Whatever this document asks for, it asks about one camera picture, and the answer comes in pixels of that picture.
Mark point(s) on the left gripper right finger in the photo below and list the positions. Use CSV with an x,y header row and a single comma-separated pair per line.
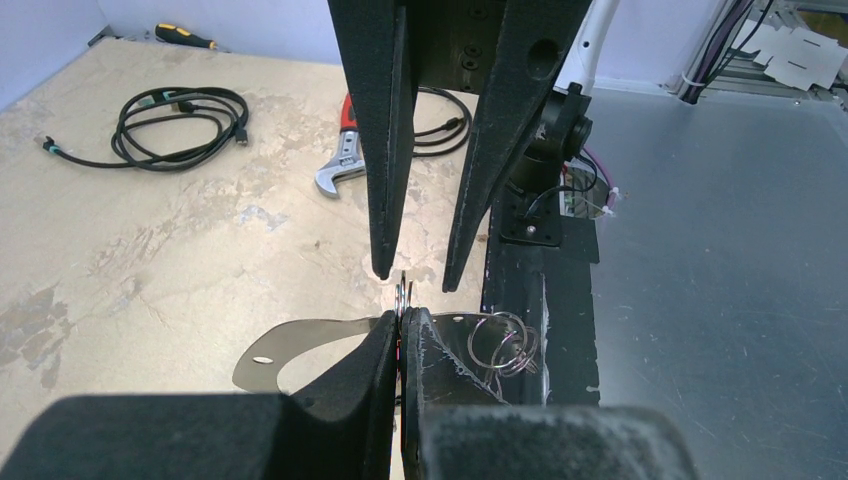
x,y
457,424

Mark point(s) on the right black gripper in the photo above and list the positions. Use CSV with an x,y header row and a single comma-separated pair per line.
x,y
510,53

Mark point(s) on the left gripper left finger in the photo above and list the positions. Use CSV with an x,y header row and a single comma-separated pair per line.
x,y
339,426

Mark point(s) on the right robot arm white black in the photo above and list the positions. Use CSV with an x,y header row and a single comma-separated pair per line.
x,y
562,131

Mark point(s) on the yellow black screwdriver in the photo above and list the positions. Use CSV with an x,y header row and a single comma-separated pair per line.
x,y
176,35

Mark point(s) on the red handled adjustable wrench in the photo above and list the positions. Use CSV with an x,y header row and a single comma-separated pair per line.
x,y
347,162

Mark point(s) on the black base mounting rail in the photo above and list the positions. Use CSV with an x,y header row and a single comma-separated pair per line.
x,y
550,289

